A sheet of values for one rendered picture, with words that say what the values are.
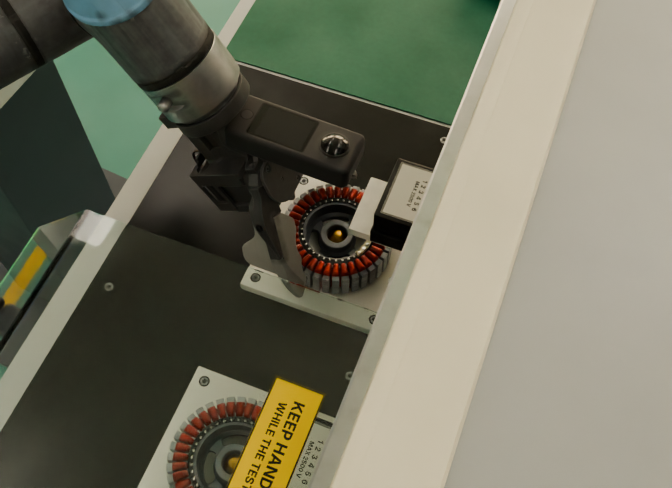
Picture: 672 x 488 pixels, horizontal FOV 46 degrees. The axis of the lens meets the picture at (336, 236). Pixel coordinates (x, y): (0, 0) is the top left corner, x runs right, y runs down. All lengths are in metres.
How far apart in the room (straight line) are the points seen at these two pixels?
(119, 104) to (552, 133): 1.81
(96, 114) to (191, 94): 1.35
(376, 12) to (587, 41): 0.82
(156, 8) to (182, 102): 0.08
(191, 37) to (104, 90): 1.41
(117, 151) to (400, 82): 1.05
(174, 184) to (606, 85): 0.69
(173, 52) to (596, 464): 0.50
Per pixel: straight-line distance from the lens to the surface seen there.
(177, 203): 0.86
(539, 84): 0.22
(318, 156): 0.65
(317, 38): 1.02
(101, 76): 2.06
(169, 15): 0.62
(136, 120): 1.95
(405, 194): 0.67
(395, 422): 0.17
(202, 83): 0.64
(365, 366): 0.39
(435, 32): 1.04
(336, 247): 0.77
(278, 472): 0.43
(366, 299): 0.78
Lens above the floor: 1.48
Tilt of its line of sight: 60 degrees down
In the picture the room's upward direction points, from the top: straight up
